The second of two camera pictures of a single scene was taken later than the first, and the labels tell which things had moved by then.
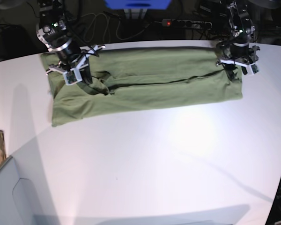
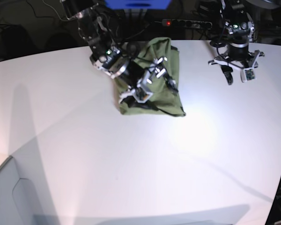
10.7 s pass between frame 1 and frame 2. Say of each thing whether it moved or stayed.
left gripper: moved
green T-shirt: moved
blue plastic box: stayed
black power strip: stayed
